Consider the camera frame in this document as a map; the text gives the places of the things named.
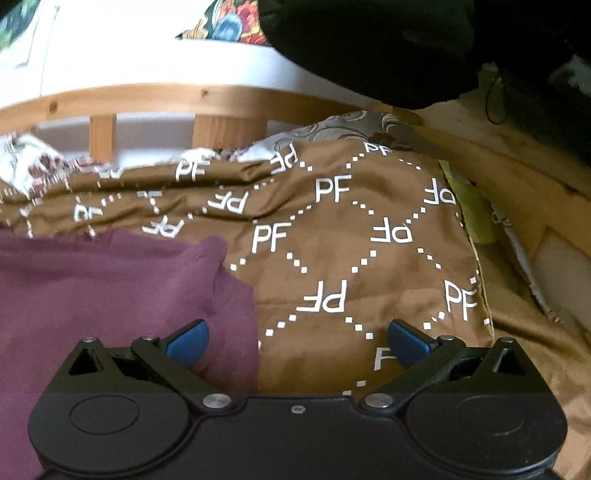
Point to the brown patterned satin blanket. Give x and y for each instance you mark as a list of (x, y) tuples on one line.
[(323, 240)]

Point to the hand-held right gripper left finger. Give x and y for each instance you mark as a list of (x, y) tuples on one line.
[(189, 342)]

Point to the maroon long-sleeved sweater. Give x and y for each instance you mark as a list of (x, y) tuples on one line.
[(92, 295)]

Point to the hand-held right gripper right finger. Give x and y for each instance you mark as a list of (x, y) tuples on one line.
[(407, 344)]

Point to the wooden bed frame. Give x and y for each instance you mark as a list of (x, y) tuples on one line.
[(184, 98)]

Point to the black puffer jacket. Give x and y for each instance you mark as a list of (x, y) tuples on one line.
[(369, 46)]

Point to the yellow-green cloth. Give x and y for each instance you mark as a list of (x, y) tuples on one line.
[(475, 207)]

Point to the landscape wall poster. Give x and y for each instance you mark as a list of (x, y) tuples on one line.
[(226, 27)]

